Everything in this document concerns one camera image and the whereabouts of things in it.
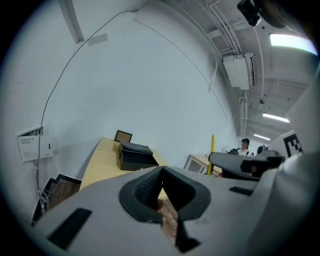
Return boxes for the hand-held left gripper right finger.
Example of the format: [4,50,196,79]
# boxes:
[162,165,260,256]

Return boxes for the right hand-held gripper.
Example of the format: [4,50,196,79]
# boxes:
[209,73,320,256]

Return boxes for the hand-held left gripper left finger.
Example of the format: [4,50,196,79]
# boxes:
[31,166,182,256]

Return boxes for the black box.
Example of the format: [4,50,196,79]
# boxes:
[118,140,160,172]

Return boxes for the yellow pole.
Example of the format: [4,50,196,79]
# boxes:
[206,133,217,176]

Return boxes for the white cabinet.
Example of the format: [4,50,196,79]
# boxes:
[184,153,222,176]

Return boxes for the long ceiling light strip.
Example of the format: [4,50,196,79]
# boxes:
[261,112,291,124]

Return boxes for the black framed cork board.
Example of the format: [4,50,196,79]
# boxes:
[114,129,134,143]

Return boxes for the white air conditioner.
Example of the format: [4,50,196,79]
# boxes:
[222,52,259,91]

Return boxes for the large ceiling light panel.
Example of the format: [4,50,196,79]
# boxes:
[269,33,319,56]

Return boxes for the white ceiling pipes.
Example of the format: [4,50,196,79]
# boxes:
[199,0,245,58]

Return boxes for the bundle of white cables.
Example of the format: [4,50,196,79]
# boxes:
[36,188,52,217]

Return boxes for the white wall electrical panel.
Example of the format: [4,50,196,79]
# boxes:
[16,125,55,165]

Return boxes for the thin black wall cable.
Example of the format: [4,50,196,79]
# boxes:
[34,0,154,193]

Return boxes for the black head-mounted camera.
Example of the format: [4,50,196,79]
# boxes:
[236,0,263,28]

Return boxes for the white wall plate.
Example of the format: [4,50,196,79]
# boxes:
[86,32,109,47]

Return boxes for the white wall trunking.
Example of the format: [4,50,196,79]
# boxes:
[58,0,85,45]

